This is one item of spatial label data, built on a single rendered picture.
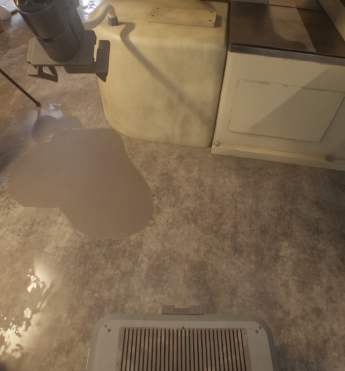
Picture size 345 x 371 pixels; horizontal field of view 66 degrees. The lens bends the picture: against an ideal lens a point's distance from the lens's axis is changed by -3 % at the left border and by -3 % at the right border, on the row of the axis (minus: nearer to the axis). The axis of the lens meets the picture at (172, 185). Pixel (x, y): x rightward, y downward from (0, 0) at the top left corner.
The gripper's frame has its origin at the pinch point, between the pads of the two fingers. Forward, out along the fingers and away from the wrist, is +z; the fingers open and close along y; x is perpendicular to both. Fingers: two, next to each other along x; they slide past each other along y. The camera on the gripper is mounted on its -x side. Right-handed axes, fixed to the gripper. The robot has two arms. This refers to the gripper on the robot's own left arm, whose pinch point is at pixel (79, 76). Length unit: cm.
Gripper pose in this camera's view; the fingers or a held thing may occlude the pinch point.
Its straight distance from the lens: 59.8
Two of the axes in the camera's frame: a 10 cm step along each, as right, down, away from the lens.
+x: -0.2, 9.9, -1.7
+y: -10.0, -0.2, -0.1
